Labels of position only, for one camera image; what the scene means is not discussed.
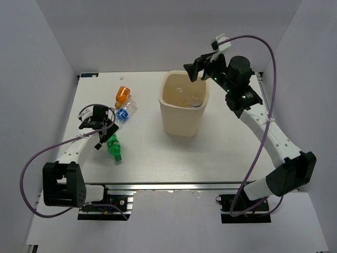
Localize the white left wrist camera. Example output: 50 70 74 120
77 108 93 122

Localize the beige plastic bin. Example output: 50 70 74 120
158 71 210 137

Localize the orange plastic bottle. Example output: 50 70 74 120
115 86 131 109

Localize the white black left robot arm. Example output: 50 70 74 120
43 104 118 210

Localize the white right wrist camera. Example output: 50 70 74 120
211 33 231 62

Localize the clear bottle white cap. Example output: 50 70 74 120
183 94 203 108

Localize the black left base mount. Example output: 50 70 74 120
77 185 135 221

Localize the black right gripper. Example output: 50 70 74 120
183 50 234 93

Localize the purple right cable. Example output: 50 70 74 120
218 35 285 217

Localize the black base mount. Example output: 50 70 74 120
77 185 135 221
217 193 272 224

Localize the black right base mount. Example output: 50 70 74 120
217 193 272 224

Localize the blue sticker left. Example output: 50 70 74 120
80 73 98 78

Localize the green plastic bottle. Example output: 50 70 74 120
106 134 122 162

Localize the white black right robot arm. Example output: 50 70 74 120
183 53 316 210

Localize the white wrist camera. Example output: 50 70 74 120
211 33 231 62
77 108 93 122

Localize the aluminium rail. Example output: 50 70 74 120
105 182 241 191

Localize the clear bottle blue label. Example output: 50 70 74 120
115 98 137 123

